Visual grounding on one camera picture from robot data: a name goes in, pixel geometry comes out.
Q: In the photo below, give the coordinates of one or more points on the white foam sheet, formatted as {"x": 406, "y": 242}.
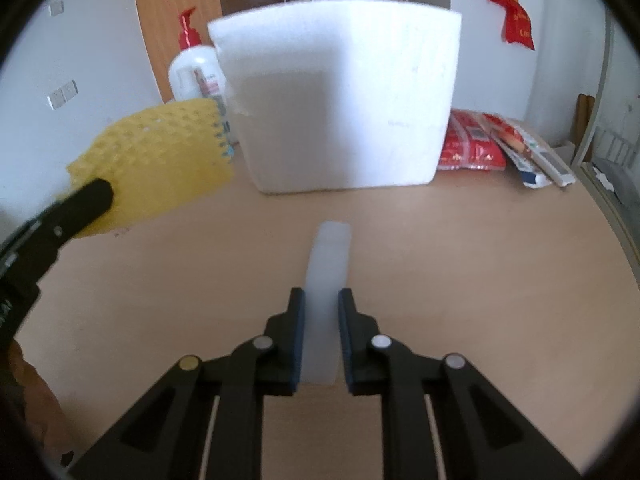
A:
{"x": 327, "y": 270}

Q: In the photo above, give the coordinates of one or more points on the white foam box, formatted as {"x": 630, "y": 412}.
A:
{"x": 350, "y": 100}

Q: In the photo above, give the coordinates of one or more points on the white double wall socket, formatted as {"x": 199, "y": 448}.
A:
{"x": 62, "y": 94}

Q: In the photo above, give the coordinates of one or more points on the white wall switch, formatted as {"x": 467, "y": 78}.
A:
{"x": 57, "y": 7}

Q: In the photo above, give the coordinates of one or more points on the clear printed snack packet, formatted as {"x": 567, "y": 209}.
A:
{"x": 517, "y": 152}

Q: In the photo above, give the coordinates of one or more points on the person's left forearm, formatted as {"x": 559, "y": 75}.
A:
{"x": 35, "y": 400}

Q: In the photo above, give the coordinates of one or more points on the white pump bottle red top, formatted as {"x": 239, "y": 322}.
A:
{"x": 192, "y": 70}

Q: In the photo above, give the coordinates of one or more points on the white metal bed frame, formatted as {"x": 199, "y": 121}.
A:
{"x": 610, "y": 160}

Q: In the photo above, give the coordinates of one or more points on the yellow foam net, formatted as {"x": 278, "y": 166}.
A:
{"x": 160, "y": 160}

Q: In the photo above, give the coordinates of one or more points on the wooden folding board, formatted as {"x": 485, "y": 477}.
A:
{"x": 584, "y": 125}

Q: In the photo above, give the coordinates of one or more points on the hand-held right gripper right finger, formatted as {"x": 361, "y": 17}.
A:
{"x": 346, "y": 345}

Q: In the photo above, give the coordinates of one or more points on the white remote control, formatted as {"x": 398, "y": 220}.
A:
{"x": 552, "y": 165}

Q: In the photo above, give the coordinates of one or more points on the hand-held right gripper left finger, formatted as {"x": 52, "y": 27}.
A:
{"x": 298, "y": 345}

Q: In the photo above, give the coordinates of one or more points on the wooden wardrobe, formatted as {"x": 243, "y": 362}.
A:
{"x": 160, "y": 20}

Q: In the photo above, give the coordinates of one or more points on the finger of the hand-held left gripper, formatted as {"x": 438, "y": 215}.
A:
{"x": 80, "y": 207}

